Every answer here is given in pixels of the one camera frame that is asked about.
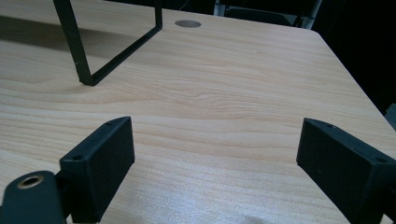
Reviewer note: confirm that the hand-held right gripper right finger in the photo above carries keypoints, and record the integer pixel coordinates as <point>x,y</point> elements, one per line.
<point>345,168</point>

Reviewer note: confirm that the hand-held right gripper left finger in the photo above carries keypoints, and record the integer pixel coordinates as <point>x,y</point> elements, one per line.
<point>99,168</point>

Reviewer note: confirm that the dark chair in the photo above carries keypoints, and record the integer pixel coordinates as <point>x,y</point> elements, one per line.
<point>264,14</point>

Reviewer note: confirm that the black metal shelf frame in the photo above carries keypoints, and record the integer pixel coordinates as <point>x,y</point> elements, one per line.
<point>74,46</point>

